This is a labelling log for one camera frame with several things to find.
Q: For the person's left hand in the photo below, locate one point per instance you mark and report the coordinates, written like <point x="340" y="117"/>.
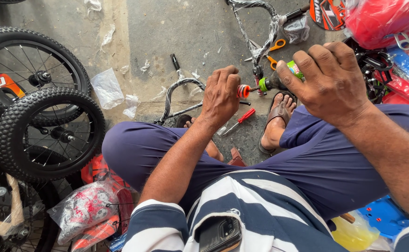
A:
<point x="220" y="101"/>

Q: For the person's right hand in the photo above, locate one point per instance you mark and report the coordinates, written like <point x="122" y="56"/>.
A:
<point x="330" y="84"/>

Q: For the person's left fingers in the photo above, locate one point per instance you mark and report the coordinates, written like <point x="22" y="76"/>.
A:
<point x="227" y="78"/>

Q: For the dark bottle with green nozzle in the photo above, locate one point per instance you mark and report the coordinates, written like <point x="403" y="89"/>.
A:
<point x="272" y="83"/>

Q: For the plastic wrapped black curved bar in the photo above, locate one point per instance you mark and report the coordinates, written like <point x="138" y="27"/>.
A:
<point x="176" y="94"/>

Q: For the brown leather sandal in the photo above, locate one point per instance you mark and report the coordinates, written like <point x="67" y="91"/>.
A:
<point x="182" y="120"/>
<point x="278" y="113"/>

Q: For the brown wooden block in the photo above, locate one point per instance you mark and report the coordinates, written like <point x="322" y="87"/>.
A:
<point x="236" y="158"/>

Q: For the crumpled clear plastic scrap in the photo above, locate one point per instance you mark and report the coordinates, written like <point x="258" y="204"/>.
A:
<point x="131" y="105"/>

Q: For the orange black number plate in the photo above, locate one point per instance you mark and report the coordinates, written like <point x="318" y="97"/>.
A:
<point x="327" y="14"/>

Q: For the blue trousers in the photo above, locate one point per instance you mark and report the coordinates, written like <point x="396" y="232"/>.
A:
<point x="316" y="164"/>

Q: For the torn clear plastic strip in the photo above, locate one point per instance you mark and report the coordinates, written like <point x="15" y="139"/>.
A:
<point x="107" y="36"/>

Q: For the blue white striped shirt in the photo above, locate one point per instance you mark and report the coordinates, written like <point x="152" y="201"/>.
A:
<point x="271" y="217"/>

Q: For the black pedals bundle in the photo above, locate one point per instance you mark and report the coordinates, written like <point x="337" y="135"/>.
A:
<point x="374" y="66"/>

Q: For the black phone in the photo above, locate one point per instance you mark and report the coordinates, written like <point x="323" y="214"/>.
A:
<point x="218" y="235"/>

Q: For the orange plastic wrapped part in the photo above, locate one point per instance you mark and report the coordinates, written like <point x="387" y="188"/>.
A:
<point x="97" y="171"/>

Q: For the red plastic wrapped bicycle part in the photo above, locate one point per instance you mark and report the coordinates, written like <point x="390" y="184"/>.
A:
<point x="383" y="21"/>

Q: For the red white printed bagged part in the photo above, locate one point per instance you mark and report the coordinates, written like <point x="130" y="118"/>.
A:
<point x="85" y="210"/>

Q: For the yellow plastic bag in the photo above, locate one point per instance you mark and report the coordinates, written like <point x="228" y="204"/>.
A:
<point x="353" y="234"/>

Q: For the orange bagged plastic guard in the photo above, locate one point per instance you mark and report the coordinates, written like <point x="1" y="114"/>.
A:
<point x="96" y="232"/>

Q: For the blue plastic basket part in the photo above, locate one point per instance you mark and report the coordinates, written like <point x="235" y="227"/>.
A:
<point x="386" y="217"/>

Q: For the small knobby bicycle wheel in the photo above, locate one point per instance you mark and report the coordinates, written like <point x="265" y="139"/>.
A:
<point x="12" y="119"/>

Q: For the large knobby bicycle wheel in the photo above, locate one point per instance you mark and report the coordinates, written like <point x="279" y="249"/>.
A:
<point x="1" y="42"/>

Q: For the red plastic wrapped frame tube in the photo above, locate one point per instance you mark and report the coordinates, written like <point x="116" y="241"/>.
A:
<point x="406" y="91"/>

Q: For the silver metal bracket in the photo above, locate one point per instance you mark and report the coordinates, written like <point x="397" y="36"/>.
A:
<point x="403" y="42"/>

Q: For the orange frame plate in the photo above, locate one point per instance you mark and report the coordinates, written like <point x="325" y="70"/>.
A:
<point x="6" y="84"/>

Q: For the paper wrapped bicycle frame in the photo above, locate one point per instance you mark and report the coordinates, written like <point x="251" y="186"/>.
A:
<point x="13" y="206"/>

